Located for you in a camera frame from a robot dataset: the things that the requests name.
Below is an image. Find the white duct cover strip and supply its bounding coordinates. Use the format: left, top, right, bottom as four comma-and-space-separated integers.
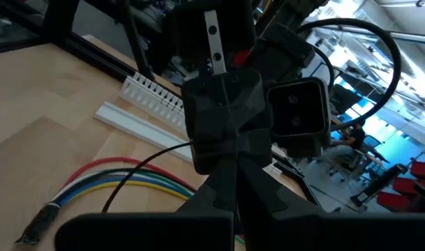
94, 101, 195, 163

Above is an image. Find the multicoloured wire bundle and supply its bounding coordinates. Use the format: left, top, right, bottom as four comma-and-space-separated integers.
57, 180, 191, 206

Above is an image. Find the black wire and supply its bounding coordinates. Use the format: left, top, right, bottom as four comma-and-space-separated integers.
72, 168, 185, 191

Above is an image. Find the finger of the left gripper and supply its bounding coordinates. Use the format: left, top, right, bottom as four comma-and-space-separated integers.
193, 138, 273, 174
182, 69, 271, 146

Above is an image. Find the red tag on left arm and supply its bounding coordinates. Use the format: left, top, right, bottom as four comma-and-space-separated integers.
232, 50, 252, 68

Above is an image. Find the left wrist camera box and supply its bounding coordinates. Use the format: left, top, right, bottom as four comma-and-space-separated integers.
267, 77, 331, 158

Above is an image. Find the blue wire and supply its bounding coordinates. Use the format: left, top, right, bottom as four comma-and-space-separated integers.
54, 176, 193, 205

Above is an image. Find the person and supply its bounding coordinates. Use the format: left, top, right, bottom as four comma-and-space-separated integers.
323, 121, 367, 165

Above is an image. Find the red storage bins stack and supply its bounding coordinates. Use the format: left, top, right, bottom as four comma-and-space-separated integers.
375, 144, 425, 213

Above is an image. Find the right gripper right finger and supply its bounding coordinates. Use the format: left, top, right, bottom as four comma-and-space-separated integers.
237, 156, 425, 251

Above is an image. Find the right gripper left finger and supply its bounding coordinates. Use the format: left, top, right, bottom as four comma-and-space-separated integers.
54, 155, 239, 251

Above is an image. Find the black zip tie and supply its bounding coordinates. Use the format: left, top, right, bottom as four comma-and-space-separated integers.
100, 141, 194, 214

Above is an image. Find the white slotted cable duct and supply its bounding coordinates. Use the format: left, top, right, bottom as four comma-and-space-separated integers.
119, 72, 191, 137

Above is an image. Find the black tape wrap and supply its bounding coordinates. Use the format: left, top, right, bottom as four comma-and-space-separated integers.
13, 201, 62, 246

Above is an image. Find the black left camera cable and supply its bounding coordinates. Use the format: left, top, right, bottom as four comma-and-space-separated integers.
295, 17, 403, 132

